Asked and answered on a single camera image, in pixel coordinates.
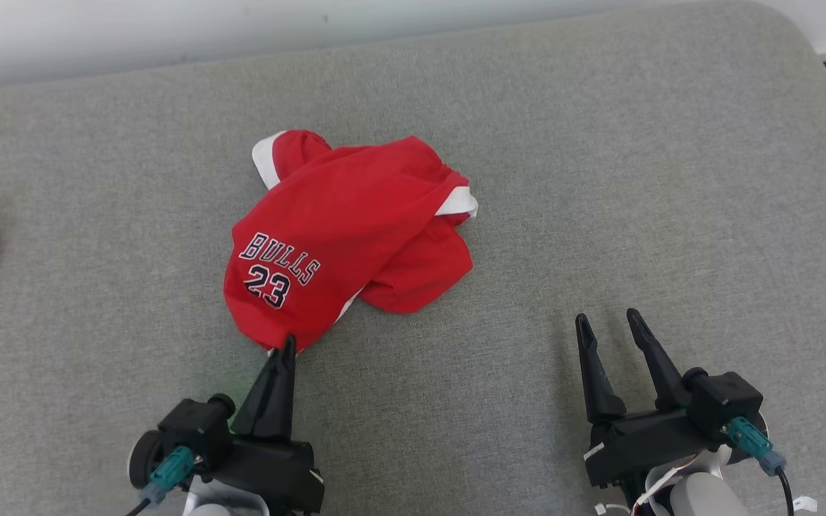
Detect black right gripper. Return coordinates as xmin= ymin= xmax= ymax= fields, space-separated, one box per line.
xmin=575 ymin=308 xmax=726 ymax=491

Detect round black left gripper motor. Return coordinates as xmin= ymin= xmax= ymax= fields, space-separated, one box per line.
xmin=128 ymin=429 xmax=168 ymax=490

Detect black cable with teal plug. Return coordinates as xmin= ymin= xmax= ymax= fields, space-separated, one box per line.
xmin=727 ymin=417 xmax=795 ymax=516
xmin=125 ymin=446 xmax=195 ymax=516

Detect grey fabric sofa seat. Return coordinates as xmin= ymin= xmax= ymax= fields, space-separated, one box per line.
xmin=0 ymin=0 xmax=826 ymax=516

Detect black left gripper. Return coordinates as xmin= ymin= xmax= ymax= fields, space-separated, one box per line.
xmin=201 ymin=335 xmax=325 ymax=514

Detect red Bulls shorts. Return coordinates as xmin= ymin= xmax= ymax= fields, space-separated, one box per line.
xmin=223 ymin=129 xmax=480 ymax=355

